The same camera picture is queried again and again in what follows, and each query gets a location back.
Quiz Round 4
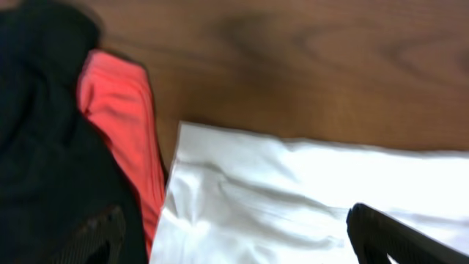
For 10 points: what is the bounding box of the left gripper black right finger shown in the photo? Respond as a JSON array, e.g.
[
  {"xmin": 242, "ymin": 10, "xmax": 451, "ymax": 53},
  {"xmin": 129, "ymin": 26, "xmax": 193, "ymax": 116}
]
[{"xmin": 347, "ymin": 203, "xmax": 468, "ymax": 264}]

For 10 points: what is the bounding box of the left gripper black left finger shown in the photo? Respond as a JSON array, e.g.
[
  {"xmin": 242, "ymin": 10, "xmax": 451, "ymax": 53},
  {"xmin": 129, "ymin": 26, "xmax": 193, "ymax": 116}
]
[{"xmin": 48, "ymin": 205, "xmax": 125, "ymax": 264}]

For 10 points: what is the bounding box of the white t-shirt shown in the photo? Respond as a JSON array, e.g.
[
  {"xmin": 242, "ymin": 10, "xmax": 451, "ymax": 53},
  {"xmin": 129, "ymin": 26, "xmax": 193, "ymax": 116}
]
[{"xmin": 150, "ymin": 122, "xmax": 468, "ymax": 264}]

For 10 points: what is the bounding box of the black t-shirt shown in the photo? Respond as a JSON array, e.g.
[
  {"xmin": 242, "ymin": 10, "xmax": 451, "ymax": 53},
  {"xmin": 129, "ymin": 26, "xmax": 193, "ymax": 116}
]
[{"xmin": 1, "ymin": 1, "xmax": 147, "ymax": 263}]

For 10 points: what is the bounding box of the red-orange t-shirt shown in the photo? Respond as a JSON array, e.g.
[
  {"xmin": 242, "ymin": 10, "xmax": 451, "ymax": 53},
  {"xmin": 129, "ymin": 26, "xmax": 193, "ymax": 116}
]
[{"xmin": 77, "ymin": 49, "xmax": 166, "ymax": 250}]

